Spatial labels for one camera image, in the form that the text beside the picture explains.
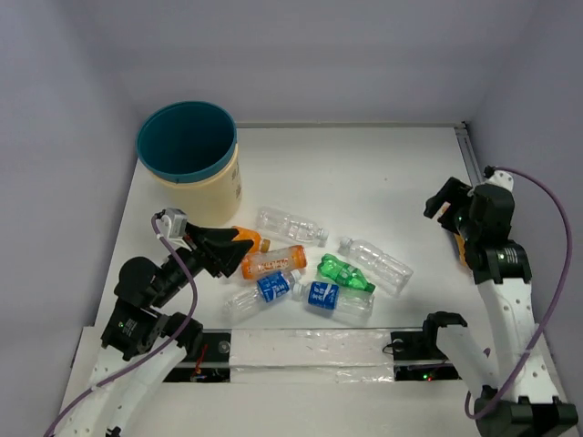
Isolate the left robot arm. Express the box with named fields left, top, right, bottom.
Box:
left=46, top=210, right=253, bottom=436

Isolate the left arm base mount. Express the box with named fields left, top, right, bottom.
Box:
left=164, top=330, right=231, bottom=383

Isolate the clear bottle white cap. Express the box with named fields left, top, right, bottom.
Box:
left=339, top=237, right=414, bottom=298

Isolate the green plastic soda bottle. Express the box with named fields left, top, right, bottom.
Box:
left=317, top=253, right=375, bottom=293

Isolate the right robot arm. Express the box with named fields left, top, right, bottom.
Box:
left=419, top=170, right=578, bottom=436

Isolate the teal and cream bin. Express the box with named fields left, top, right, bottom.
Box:
left=136, top=101, right=242, bottom=227

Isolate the aluminium rail right edge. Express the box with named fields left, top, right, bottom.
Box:
left=454, top=122, right=483, bottom=186

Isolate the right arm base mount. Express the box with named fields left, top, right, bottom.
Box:
left=383, top=330, right=460, bottom=382

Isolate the clear crushed plastic bottle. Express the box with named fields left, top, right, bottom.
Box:
left=256, top=207, right=329, bottom=247

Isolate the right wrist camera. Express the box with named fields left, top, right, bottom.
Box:
left=484, top=166, right=514, bottom=192

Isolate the blue label bottle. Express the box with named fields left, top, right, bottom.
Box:
left=222, top=269, right=302, bottom=324
left=291, top=281, right=374, bottom=327

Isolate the small orange juice bottle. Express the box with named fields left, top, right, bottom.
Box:
left=232, top=226, right=271, bottom=253

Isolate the orange label tea bottle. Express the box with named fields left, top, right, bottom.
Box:
left=240, top=245, right=307, bottom=280

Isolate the yellow label clear bottle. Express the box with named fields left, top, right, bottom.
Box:
left=453, top=234, right=468, bottom=269

